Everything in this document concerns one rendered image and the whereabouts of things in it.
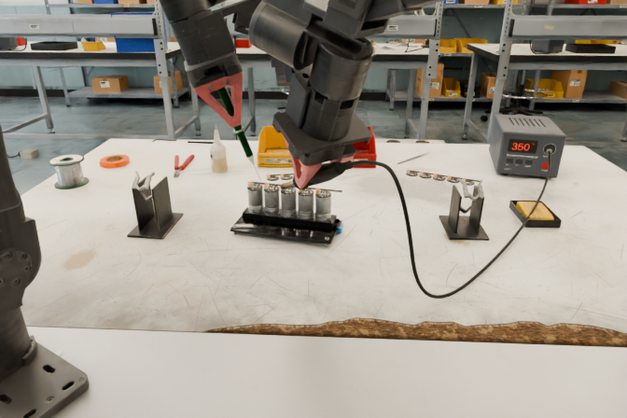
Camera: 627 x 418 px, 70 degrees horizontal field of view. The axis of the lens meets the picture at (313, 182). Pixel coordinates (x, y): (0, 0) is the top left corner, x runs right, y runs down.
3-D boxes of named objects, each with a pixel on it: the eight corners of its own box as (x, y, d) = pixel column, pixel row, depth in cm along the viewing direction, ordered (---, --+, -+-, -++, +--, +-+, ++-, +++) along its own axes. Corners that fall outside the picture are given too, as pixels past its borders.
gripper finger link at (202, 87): (252, 109, 68) (229, 49, 64) (261, 120, 62) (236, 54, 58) (211, 126, 67) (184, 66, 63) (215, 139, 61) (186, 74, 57)
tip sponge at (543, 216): (560, 228, 71) (562, 219, 71) (525, 227, 72) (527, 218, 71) (540, 207, 78) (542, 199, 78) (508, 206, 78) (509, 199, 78)
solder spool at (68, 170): (47, 188, 86) (40, 162, 84) (69, 176, 92) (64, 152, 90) (74, 190, 85) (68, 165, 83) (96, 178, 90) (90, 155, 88)
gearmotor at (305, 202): (311, 225, 70) (311, 195, 68) (296, 223, 70) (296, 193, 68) (315, 217, 72) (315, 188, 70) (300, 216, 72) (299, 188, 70)
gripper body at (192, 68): (230, 57, 65) (210, 6, 62) (241, 67, 56) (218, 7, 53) (188, 74, 64) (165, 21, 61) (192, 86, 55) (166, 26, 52)
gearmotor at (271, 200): (277, 221, 71) (276, 191, 69) (262, 219, 71) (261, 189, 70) (282, 214, 73) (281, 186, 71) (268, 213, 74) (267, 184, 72)
